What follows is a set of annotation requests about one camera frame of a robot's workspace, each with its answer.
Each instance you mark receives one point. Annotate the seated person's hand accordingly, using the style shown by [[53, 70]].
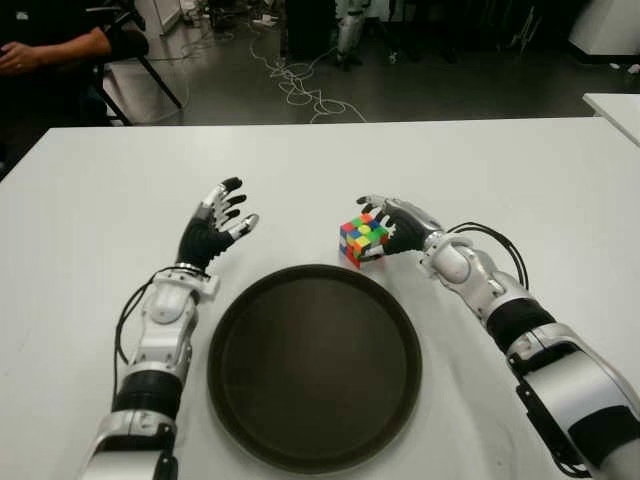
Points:
[[20, 59]]

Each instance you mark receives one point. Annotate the robot right hand black silver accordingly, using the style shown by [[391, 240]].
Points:
[[407, 230]]

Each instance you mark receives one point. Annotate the robot left hand black silver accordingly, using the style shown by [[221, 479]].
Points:
[[200, 240]]

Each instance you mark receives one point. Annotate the multicoloured Rubik's cube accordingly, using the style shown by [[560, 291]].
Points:
[[357, 237]]

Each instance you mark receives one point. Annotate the person's bare forearm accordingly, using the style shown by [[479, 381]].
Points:
[[75, 46]]

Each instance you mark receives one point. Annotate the robot left arm silver black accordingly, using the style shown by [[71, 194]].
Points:
[[165, 305]]

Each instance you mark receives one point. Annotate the robot right arm silver black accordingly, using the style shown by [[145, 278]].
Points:
[[460, 265]]

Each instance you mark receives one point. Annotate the dark brown round plate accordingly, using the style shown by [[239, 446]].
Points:
[[315, 370]]

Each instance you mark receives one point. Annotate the seated person's black-clothed body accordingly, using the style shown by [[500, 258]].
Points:
[[30, 100]]

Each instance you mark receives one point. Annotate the black chair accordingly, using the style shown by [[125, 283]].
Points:
[[132, 42]]

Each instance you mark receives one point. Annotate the white board panel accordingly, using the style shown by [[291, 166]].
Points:
[[160, 15]]

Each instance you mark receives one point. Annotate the white power strip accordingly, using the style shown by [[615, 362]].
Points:
[[265, 20]]

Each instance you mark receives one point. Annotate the grey metal folding stand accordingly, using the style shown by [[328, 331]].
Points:
[[525, 30]]

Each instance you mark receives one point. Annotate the white side table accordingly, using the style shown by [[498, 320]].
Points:
[[620, 110]]

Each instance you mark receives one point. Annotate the white paper scrap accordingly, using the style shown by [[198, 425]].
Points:
[[634, 69]]

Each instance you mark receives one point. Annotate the white cabinet with black base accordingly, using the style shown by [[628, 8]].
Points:
[[605, 27]]

